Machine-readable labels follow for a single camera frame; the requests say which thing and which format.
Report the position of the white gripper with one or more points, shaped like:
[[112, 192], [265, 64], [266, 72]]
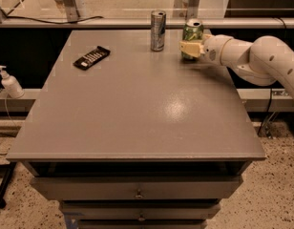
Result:
[[211, 50]]

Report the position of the green soda can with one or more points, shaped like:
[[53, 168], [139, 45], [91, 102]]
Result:
[[193, 30]]

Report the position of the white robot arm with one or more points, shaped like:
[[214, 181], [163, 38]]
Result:
[[266, 60]]

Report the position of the silver redbull can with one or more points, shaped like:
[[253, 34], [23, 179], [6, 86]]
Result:
[[158, 25]]

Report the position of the grey drawer cabinet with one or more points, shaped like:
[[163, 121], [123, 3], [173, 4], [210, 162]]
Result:
[[136, 113]]

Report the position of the black snack bar packet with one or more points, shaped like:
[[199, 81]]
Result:
[[91, 58]]

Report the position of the white pump sanitizer bottle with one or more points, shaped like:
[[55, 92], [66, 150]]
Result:
[[10, 84]]

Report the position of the middle grey drawer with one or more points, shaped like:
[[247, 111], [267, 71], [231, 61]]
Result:
[[140, 210]]

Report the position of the grey drawer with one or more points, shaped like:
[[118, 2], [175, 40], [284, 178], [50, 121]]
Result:
[[140, 210], [135, 188]]

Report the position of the top grey drawer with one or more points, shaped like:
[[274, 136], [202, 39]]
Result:
[[135, 188]]

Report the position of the black stand on floor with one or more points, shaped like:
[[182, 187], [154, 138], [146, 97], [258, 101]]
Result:
[[6, 171]]

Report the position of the metal bracket on ledge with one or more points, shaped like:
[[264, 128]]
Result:
[[280, 92]]

